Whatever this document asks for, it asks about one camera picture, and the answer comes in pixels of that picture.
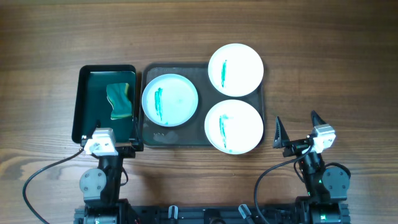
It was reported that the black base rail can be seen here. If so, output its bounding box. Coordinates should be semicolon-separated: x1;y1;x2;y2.
73;203;351;224

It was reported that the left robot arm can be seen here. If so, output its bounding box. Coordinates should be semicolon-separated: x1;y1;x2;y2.
73;119;143;224

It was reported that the large grey serving tray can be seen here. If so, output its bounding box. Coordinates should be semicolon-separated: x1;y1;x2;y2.
139;62;266;148

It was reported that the white plate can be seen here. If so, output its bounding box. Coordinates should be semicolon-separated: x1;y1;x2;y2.
204;100;264;155
141;73;198;127
208;44;264;97

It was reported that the green yellow sponge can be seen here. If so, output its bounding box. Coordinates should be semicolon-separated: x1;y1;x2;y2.
106;83;132;120

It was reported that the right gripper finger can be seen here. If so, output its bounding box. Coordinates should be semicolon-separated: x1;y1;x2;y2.
311;110;326;127
273;116;290;148

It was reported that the dark green small tray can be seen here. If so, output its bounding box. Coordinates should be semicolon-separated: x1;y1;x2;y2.
72;65;137;144

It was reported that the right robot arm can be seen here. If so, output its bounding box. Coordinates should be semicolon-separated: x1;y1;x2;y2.
273;111;351;223

